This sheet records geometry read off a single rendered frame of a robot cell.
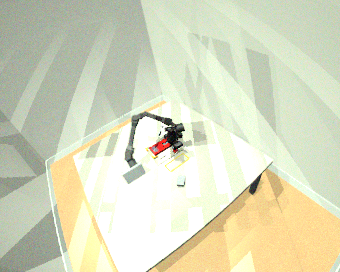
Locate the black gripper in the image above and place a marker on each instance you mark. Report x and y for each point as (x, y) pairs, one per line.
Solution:
(173, 139)

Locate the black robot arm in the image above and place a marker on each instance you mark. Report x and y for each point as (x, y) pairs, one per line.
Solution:
(134, 121)

